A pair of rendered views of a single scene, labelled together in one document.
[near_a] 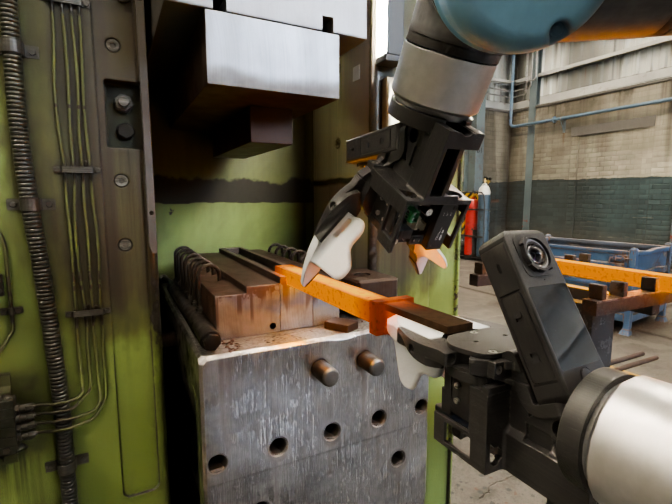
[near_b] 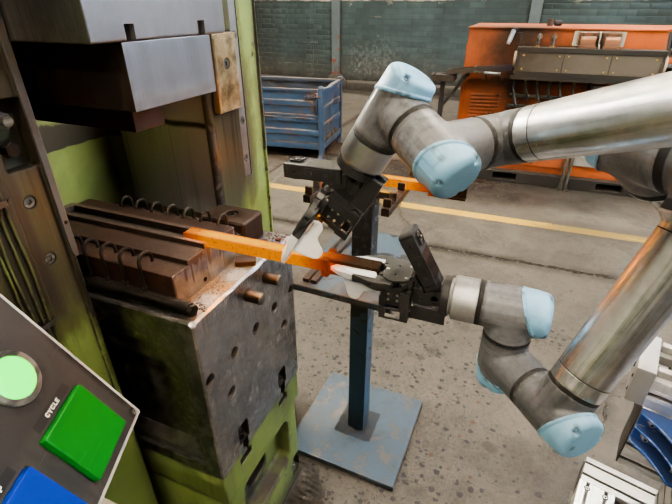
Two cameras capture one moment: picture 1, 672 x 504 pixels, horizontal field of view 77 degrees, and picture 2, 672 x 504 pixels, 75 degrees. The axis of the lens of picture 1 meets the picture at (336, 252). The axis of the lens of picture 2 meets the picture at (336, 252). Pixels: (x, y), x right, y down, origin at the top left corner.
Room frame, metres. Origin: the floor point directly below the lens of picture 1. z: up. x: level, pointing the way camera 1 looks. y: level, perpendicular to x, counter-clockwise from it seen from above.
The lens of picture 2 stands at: (-0.12, 0.38, 1.41)
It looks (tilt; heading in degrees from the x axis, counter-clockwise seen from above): 29 degrees down; 320
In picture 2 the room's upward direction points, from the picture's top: straight up
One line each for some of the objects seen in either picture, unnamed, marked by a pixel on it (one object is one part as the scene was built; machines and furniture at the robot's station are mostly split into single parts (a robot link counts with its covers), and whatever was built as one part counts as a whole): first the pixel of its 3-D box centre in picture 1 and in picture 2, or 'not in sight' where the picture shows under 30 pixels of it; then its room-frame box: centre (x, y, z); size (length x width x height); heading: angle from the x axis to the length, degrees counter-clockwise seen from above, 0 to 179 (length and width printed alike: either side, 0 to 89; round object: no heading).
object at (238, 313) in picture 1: (244, 280); (127, 243); (0.82, 0.18, 0.96); 0.42 x 0.20 x 0.09; 28
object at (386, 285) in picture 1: (361, 291); (233, 225); (0.77, -0.05, 0.95); 0.12 x 0.08 x 0.06; 28
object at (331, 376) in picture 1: (325, 373); (254, 297); (0.58, 0.02, 0.87); 0.04 x 0.03 x 0.03; 28
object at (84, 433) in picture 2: not in sight; (84, 432); (0.31, 0.38, 1.01); 0.07 x 0.05 x 0.07; 143
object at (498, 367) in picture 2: not in sight; (507, 363); (0.12, -0.20, 0.89); 0.11 x 0.08 x 0.11; 158
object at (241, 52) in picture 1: (239, 90); (80, 64); (0.82, 0.18, 1.32); 0.42 x 0.20 x 0.10; 28
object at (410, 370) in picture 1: (408, 355); (353, 283); (0.36, -0.06, 0.98); 0.09 x 0.03 x 0.06; 30
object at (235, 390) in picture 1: (272, 400); (164, 324); (0.86, 0.14, 0.69); 0.56 x 0.38 x 0.45; 28
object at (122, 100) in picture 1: (124, 116); (7, 135); (0.68, 0.33, 1.24); 0.03 x 0.03 x 0.07; 28
